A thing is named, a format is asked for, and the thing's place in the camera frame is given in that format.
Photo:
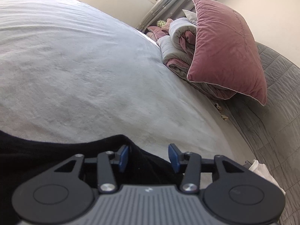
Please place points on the white folded garment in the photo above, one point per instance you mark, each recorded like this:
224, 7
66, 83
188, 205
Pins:
261, 170

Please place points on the grey bed sheet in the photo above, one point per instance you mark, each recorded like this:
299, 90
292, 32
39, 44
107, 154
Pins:
72, 74

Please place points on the grey quilted headboard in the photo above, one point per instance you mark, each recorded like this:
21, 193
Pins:
272, 131

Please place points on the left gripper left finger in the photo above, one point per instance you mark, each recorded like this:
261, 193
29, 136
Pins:
107, 163

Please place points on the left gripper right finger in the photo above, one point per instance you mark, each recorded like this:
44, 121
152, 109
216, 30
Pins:
187, 164

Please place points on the pink velvet pillow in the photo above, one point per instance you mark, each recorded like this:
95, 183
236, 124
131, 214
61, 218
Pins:
226, 54

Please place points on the folded grey pink quilt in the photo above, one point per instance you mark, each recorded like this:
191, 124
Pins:
177, 39

